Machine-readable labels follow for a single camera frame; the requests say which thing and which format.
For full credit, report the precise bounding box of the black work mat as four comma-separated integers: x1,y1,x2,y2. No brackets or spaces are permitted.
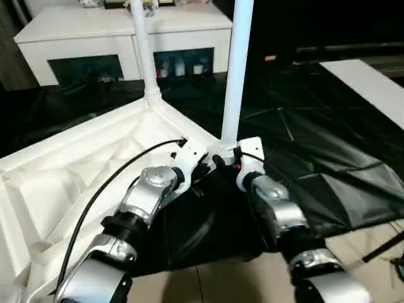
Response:
0,68,404,274

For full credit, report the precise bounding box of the grey curtain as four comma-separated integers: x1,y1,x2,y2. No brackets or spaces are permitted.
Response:
0,0,40,92

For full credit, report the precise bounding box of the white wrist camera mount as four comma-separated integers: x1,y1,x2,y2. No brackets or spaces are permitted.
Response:
170,138,210,196
235,136,266,193

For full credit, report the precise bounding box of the white plastic table top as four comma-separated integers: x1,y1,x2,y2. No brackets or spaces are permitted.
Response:
0,94,227,303

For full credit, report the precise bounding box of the white cabinet with glass doors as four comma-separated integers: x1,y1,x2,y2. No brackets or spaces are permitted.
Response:
13,4,234,88

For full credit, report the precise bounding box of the white flat board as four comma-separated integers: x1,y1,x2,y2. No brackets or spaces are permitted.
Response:
318,58,404,124

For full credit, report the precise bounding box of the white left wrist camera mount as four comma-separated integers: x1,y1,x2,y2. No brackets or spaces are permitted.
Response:
170,138,210,196

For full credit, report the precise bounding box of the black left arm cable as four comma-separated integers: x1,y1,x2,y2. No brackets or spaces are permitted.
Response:
53,136,187,296

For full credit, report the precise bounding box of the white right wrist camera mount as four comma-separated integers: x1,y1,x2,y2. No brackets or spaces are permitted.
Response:
235,136,266,193

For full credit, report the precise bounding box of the black folding stand leg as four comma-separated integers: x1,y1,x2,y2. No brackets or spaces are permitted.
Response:
362,233,404,263

